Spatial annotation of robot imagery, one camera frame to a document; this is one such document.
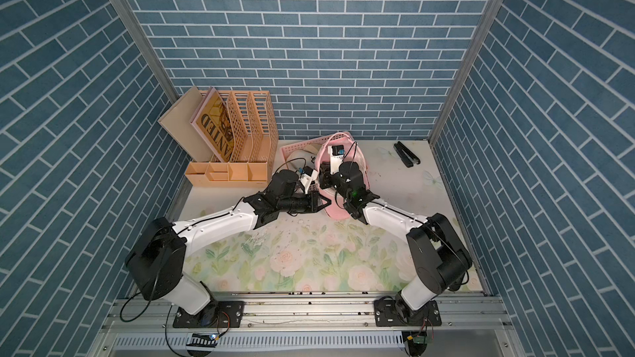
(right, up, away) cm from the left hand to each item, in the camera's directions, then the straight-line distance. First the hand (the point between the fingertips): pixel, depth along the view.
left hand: (337, 205), depth 78 cm
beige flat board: (-60, +29, +13) cm, 68 cm away
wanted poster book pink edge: (-49, +30, +18) cm, 60 cm away
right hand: (-4, +14, +7) cm, 16 cm away
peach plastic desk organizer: (-39, +24, +41) cm, 62 cm away
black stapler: (+34, +16, +36) cm, 52 cm away
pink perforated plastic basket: (-12, +19, +32) cm, 39 cm away
